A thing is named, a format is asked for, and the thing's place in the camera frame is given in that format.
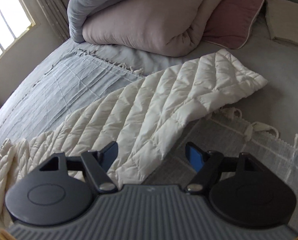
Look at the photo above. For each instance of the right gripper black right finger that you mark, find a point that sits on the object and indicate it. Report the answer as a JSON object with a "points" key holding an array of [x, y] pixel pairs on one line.
{"points": [[241, 190]]}

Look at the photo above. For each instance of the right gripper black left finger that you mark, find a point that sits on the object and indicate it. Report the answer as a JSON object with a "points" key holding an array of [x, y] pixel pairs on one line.
{"points": [[61, 188]]}

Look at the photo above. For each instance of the white quilted down coat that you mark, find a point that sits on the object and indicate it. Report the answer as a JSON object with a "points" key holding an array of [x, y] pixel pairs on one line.
{"points": [[145, 118]]}

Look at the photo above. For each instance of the grey checked bedspread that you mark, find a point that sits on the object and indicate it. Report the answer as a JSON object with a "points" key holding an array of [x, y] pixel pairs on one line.
{"points": [[76, 75]]}

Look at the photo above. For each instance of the dark red pillow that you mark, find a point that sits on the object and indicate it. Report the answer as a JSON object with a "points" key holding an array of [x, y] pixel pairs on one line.
{"points": [[230, 25]]}

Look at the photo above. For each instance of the cream folded cloth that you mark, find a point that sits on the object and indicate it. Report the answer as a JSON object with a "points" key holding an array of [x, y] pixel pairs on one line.
{"points": [[282, 20]]}

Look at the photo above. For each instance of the window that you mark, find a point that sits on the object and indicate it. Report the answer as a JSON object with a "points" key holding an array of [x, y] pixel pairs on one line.
{"points": [[14, 23]]}

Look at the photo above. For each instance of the pink folded duvet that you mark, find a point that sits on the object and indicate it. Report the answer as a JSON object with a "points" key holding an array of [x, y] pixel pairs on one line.
{"points": [[167, 27]]}

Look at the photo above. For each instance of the right grey curtain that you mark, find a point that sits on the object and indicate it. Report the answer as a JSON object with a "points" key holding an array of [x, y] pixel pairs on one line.
{"points": [[55, 12]]}

